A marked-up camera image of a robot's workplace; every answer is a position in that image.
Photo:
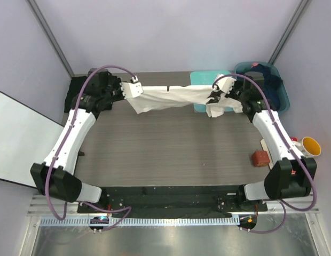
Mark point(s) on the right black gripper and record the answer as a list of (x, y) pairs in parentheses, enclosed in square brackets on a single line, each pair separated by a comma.
[(236, 84)]

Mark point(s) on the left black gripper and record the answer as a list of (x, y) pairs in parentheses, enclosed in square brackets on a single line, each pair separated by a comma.
[(116, 83)]

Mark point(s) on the white printed t shirt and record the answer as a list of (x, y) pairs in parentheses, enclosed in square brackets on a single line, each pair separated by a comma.
[(163, 97)]

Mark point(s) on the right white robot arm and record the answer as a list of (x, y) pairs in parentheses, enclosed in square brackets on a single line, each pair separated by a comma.
[(292, 173)]

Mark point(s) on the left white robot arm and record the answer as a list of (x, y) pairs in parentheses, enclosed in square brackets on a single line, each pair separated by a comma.
[(56, 172)]

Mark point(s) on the teal folding board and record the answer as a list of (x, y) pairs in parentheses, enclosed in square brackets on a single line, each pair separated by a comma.
[(204, 78)]

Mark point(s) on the folded black t shirt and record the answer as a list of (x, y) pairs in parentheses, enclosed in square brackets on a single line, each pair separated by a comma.
[(96, 87)]

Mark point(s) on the teal plastic basket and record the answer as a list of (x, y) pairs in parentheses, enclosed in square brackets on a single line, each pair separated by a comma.
[(285, 104)]

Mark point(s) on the dark blue clothes pile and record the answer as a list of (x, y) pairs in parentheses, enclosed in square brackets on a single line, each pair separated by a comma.
[(270, 84)]

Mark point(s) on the white board panel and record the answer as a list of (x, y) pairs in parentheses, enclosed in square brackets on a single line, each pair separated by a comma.
[(26, 137)]

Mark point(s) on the white yellow floral mug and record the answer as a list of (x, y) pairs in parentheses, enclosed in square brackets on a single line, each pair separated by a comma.
[(308, 146)]

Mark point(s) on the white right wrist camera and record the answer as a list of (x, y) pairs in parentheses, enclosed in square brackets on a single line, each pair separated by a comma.
[(224, 85)]

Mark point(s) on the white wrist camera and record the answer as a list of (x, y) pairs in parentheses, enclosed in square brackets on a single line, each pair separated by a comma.
[(224, 85), (131, 89)]

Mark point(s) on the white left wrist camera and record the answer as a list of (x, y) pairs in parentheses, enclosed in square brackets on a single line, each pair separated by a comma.
[(131, 89)]

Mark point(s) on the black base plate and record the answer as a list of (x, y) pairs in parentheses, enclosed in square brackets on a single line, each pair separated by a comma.
[(177, 199)]

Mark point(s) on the aluminium rail frame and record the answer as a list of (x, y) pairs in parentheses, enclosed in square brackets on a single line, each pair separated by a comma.
[(281, 230)]

